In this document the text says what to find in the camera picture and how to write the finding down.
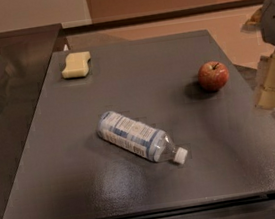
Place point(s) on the red apple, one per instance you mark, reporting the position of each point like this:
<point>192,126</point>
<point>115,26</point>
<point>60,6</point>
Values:
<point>213,75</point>

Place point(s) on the yellow sponge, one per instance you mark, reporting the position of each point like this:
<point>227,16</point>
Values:
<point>76,65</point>

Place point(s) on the dark side table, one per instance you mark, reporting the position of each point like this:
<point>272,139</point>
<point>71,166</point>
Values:
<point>24,60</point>

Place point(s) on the clear plastic water bottle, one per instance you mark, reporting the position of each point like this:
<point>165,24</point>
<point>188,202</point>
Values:
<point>138,138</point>

